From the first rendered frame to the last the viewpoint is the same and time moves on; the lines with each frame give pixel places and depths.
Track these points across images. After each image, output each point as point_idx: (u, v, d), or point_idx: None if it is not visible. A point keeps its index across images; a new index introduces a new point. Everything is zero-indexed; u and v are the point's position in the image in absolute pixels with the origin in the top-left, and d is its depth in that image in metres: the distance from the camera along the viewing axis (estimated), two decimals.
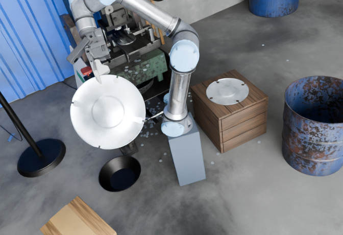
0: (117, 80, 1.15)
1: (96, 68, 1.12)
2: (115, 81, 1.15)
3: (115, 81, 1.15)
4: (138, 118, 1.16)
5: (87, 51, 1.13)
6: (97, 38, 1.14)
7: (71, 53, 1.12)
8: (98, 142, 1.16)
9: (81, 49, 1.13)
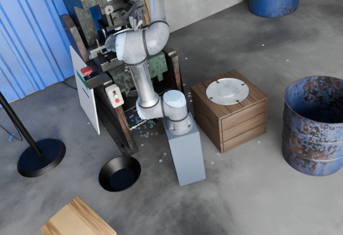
0: None
1: (138, 23, 1.76)
2: None
3: None
4: (114, 49, 1.88)
5: (134, 12, 1.70)
6: (140, 2, 1.70)
7: (127, 14, 1.66)
8: (114, 36, 2.02)
9: (132, 11, 1.68)
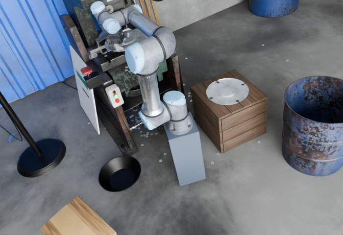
0: (144, 39, 1.91)
1: (116, 48, 1.78)
2: (144, 39, 1.91)
3: (144, 38, 1.91)
4: None
5: (108, 39, 1.72)
6: (114, 33, 1.68)
7: (98, 39, 1.73)
8: None
9: (105, 38, 1.72)
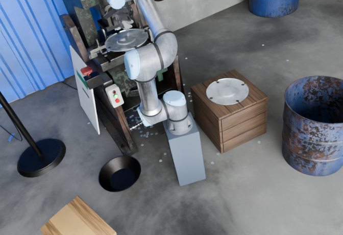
0: (119, 33, 2.04)
1: (124, 25, 1.66)
2: (119, 33, 2.03)
3: (119, 33, 2.03)
4: (142, 32, 1.98)
5: (116, 15, 1.60)
6: (123, 8, 1.56)
7: (106, 15, 1.61)
8: None
9: (113, 14, 1.59)
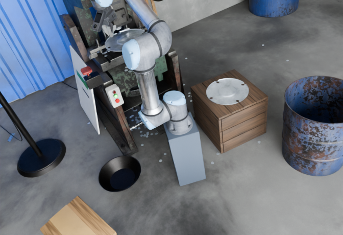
0: None
1: None
2: None
3: None
4: (118, 34, 2.03)
5: (105, 20, 1.61)
6: (107, 8, 1.61)
7: (99, 25, 1.57)
8: None
9: (103, 20, 1.59)
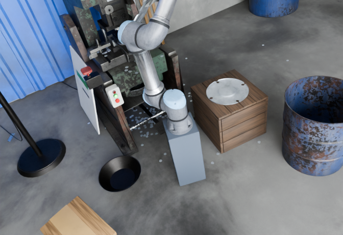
0: None
1: None
2: None
3: None
4: None
5: None
6: None
7: None
8: None
9: None
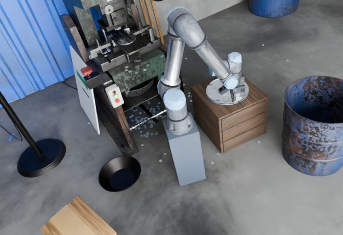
0: None
1: (236, 98, 1.88)
2: None
3: None
4: None
5: (233, 89, 1.83)
6: (240, 82, 1.81)
7: (223, 91, 1.82)
8: None
9: None
